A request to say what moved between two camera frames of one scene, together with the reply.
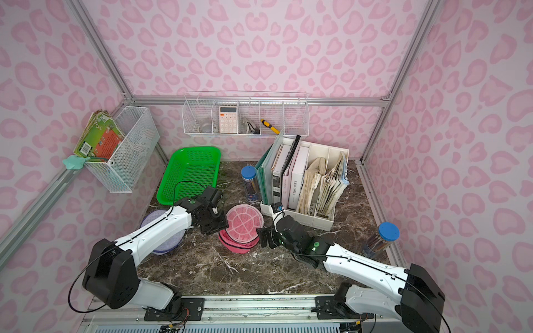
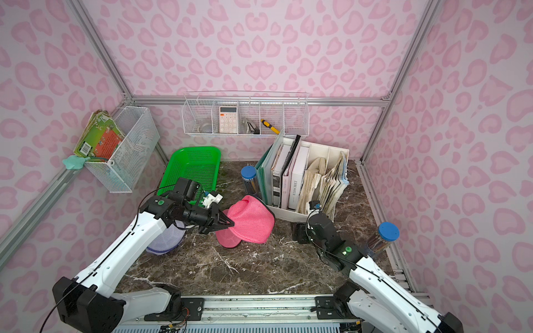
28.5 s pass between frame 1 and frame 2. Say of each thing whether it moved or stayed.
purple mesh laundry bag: stayed
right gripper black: moved
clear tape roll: stayed
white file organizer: stayed
